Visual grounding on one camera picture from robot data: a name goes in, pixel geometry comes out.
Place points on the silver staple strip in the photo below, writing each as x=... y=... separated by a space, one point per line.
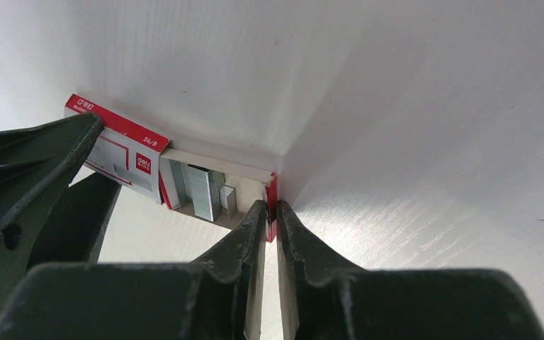
x=178 y=193
x=205 y=185

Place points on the red white staple box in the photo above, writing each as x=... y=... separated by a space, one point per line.
x=125 y=151

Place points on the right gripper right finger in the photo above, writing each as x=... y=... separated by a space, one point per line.
x=326 y=296

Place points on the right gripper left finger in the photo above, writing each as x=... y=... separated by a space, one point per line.
x=216 y=296

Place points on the staple box tray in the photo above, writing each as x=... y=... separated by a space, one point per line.
x=251 y=184

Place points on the small silver staple piece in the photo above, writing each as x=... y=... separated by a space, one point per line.
x=228 y=201

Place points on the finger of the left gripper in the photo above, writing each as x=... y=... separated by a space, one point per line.
x=74 y=230
x=37 y=164

